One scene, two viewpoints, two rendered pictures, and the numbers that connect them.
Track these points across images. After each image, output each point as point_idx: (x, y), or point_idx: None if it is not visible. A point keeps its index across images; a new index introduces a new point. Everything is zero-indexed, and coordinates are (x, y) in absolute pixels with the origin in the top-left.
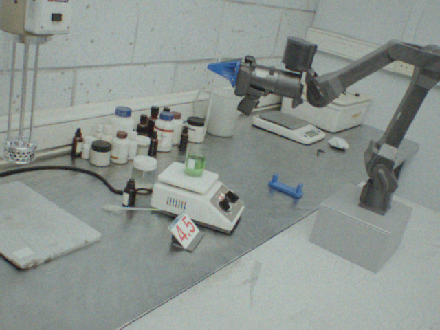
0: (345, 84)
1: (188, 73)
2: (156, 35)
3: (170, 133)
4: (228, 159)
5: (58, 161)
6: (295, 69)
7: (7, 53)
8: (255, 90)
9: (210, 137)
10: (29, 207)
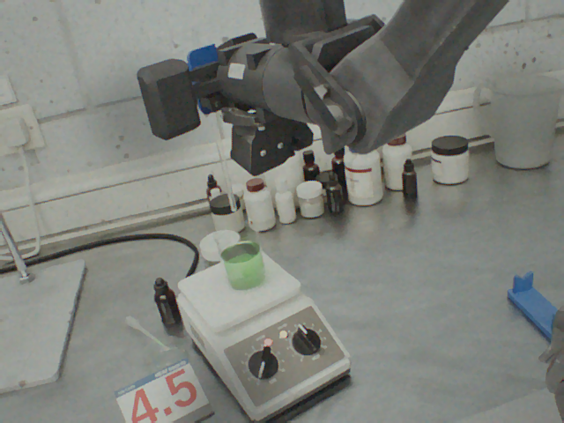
0: (411, 65)
1: (465, 56)
2: (363, 3)
3: (365, 174)
4: (477, 223)
5: (177, 226)
6: (278, 43)
7: (86, 85)
8: (233, 114)
9: (493, 170)
10: (40, 306)
